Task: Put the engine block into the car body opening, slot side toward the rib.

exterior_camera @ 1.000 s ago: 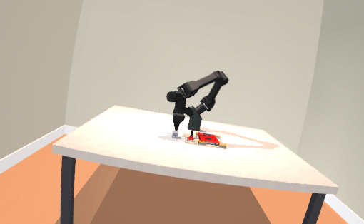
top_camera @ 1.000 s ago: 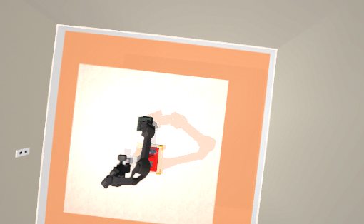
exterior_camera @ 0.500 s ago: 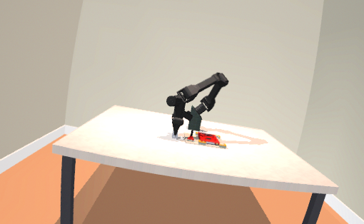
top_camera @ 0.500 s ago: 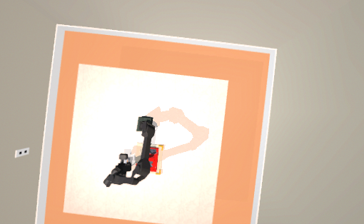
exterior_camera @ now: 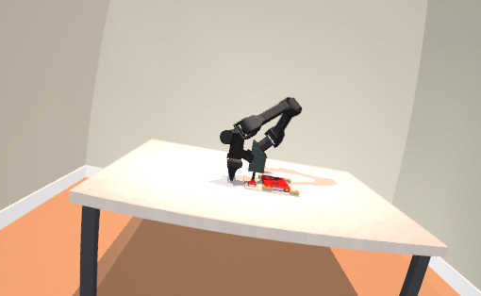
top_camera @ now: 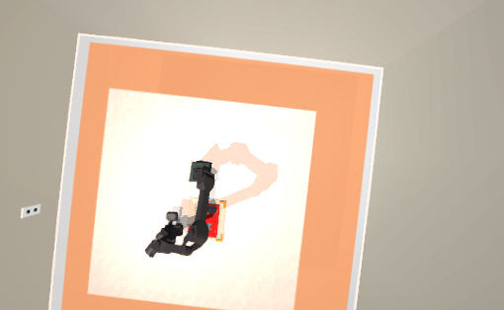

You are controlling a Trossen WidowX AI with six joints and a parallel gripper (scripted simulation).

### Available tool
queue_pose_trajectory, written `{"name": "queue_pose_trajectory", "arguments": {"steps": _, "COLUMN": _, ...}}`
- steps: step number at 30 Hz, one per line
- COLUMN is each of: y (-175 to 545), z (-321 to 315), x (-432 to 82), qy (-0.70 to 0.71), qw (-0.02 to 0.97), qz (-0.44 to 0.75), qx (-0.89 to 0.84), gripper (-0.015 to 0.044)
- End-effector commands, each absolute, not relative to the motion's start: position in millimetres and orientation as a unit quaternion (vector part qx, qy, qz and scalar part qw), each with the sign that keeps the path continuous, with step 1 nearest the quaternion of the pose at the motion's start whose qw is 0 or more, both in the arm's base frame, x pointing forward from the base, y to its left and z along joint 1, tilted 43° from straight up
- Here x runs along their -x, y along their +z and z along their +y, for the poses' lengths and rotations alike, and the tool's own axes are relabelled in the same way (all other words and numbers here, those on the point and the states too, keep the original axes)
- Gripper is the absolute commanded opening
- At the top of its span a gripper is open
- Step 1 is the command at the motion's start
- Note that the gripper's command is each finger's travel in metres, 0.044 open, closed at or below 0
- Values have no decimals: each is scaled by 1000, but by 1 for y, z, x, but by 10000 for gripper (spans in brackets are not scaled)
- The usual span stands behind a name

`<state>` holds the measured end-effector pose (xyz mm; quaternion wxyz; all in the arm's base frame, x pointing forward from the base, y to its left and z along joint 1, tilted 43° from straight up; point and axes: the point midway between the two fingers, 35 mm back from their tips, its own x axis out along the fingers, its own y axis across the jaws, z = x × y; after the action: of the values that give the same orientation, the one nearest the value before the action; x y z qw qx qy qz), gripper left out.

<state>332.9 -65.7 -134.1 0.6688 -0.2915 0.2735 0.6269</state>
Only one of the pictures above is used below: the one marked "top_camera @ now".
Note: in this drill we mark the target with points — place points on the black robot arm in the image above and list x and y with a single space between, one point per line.
198 231

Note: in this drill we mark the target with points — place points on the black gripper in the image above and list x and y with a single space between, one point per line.
170 217

